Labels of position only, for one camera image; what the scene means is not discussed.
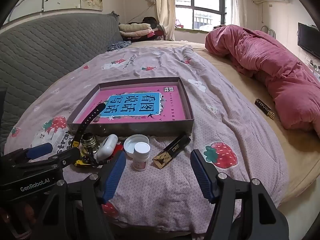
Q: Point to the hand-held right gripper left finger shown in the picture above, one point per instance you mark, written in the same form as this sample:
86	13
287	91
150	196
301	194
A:
115	175

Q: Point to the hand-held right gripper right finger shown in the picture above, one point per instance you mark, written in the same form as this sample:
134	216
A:
201	177

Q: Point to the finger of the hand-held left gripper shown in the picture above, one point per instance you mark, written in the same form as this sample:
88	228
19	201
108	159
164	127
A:
40	150
62	158

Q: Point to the white earbuds case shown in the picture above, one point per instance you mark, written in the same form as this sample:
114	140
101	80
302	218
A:
107	146

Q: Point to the red lighter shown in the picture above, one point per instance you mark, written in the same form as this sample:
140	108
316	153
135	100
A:
120	145

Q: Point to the white pill bottle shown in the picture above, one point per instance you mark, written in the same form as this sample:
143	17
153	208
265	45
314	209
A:
141	157

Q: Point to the white bottle cap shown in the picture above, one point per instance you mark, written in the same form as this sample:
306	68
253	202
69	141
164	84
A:
132	143

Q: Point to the black gold faceted box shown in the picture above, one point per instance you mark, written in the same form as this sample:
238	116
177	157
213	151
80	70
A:
172	147

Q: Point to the black yellow wristwatch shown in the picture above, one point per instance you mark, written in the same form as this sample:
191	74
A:
87	121

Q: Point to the person's left hand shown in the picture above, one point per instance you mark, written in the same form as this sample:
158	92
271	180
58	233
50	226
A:
23	211

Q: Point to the strawberry printed bedsheet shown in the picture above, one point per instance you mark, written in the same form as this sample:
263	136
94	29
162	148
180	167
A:
225	120

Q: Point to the pink book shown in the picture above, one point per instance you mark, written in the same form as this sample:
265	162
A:
170	105

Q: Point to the black gold tube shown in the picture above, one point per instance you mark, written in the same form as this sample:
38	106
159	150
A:
265	108

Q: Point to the grey quilted headboard cover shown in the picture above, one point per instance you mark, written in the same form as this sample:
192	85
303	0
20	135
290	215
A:
50	55

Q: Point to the dark patterned cloth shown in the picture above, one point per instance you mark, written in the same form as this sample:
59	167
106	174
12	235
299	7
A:
118	45

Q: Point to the pink duvet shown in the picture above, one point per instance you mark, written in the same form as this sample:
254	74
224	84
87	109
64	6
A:
275	62

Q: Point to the stack of folded blankets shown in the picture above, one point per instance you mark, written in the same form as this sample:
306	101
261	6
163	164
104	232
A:
135	28

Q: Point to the dark clothes pile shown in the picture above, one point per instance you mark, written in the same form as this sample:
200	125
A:
150	20

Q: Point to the white power strip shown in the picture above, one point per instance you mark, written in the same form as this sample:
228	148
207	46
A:
312	63

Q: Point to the metal chair back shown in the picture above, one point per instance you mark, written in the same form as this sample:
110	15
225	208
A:
268	31

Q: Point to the window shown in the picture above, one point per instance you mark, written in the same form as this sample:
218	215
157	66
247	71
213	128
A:
200	5

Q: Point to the black television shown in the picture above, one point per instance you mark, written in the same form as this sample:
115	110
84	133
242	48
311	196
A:
308	40

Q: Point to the cream curtain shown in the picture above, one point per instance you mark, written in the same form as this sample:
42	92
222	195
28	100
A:
237	2
165	5

